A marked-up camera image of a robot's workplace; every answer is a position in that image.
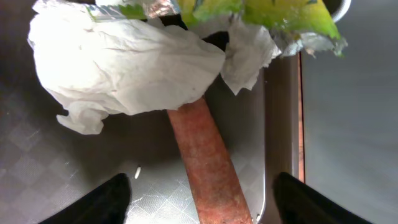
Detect white tissue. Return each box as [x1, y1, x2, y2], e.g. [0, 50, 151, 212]
[28, 1, 280, 135]

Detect pink plastic cup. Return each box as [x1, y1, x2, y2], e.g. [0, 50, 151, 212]
[323, 0, 351, 22]

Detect orange carrot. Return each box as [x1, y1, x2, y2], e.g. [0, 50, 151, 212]
[167, 98, 252, 224]

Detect brown serving tray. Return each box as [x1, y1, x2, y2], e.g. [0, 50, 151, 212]
[1, 1, 299, 223]

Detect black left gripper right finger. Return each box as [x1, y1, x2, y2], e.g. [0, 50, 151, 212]
[273, 172, 371, 224]

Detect yellow green snack wrapper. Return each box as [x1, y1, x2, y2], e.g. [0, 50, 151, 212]
[95, 0, 348, 57]

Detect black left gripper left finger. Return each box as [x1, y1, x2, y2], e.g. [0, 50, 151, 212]
[40, 173, 131, 224]

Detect grey plastic dishwasher rack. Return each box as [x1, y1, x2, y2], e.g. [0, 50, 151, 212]
[302, 0, 397, 223]

